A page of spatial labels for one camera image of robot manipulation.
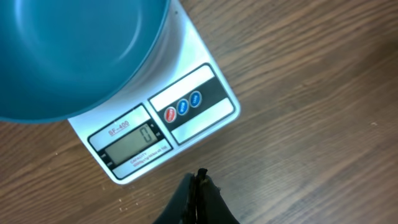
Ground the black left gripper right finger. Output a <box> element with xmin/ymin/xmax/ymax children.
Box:
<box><xmin>195</xmin><ymin>168</ymin><xmax>239</xmax><ymax>224</ymax></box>

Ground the teal blue bowl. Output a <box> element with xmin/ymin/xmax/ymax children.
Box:
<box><xmin>1</xmin><ymin>0</ymin><xmax>170</xmax><ymax>123</ymax></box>

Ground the white digital kitchen scale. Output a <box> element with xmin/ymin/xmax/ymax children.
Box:
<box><xmin>69</xmin><ymin>1</ymin><xmax>241</xmax><ymax>185</ymax></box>

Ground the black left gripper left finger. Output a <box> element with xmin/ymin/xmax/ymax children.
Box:
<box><xmin>154</xmin><ymin>173</ymin><xmax>196</xmax><ymax>224</ymax></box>

